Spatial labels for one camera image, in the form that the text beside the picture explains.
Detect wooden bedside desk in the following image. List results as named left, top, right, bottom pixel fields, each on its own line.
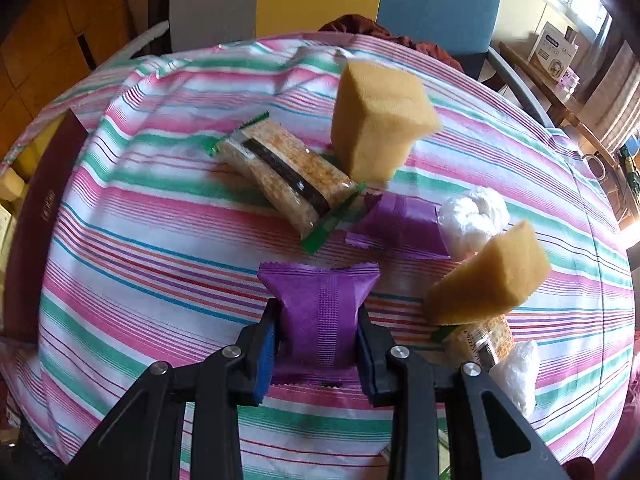
left=499, top=42, right=639, bottom=228

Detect gold metal tin box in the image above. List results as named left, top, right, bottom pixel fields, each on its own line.
left=1, top=110, right=88, bottom=347

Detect small yellow sponge wedge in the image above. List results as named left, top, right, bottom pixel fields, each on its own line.
left=424, top=220, right=551, bottom=326

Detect wooden wardrobe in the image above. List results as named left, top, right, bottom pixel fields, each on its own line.
left=1, top=0, right=134, bottom=154

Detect yellow sponge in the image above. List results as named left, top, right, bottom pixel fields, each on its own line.
left=0, top=167, right=25, bottom=203

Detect white appliance box on desk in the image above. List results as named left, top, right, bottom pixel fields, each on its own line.
left=528, top=22, right=578, bottom=81

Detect maroon cloth by headboard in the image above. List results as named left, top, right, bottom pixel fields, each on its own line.
left=319, top=14, right=463, bottom=73

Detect purple snack packet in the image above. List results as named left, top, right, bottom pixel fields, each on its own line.
left=258, top=262, right=381, bottom=388
left=345, top=192, right=451, bottom=260

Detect cracker packet green ends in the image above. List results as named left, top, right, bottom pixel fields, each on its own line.
left=206, top=112, right=364, bottom=255

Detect large yellow sponge block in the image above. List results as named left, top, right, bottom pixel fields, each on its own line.
left=331, top=60, right=442, bottom=184

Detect striped bed sheet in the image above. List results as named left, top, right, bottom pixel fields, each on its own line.
left=1, top=34, right=634, bottom=462

